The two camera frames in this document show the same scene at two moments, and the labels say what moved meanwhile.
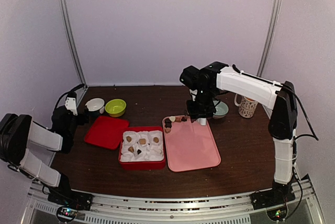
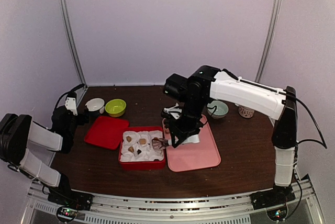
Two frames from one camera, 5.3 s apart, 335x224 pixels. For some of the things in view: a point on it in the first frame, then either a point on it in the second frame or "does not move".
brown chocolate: [142, 141] does not move
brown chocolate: [131, 149] does not move
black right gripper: [194, 113] → [182, 131]
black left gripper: [84, 118] does not move
